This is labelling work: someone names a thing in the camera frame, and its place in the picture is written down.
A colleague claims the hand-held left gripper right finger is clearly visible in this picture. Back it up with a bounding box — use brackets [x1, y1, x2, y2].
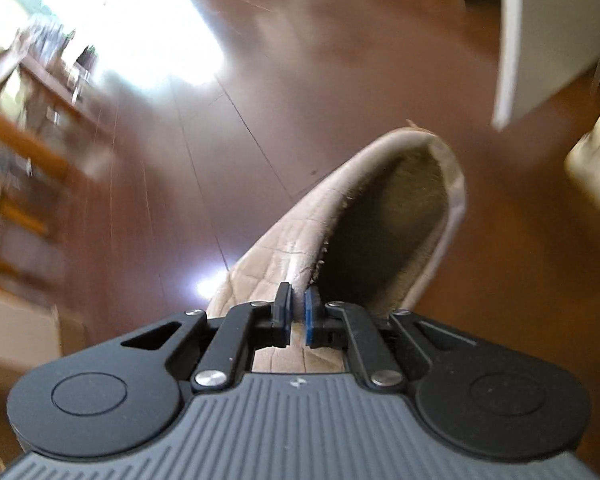
[304, 287, 527, 392]

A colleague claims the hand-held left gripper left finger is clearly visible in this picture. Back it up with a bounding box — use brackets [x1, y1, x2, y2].
[67, 282, 295, 394]

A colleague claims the beige quilted slipper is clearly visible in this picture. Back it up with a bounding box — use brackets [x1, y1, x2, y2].
[207, 120, 468, 376]

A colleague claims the wooden table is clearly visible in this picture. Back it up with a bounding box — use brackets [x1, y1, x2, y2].
[0, 102, 92, 188]

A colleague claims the white mule sneaker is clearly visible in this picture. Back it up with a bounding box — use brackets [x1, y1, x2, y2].
[564, 102, 600, 233]

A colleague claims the white cabinet door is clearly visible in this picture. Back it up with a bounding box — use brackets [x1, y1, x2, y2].
[450, 0, 600, 132]

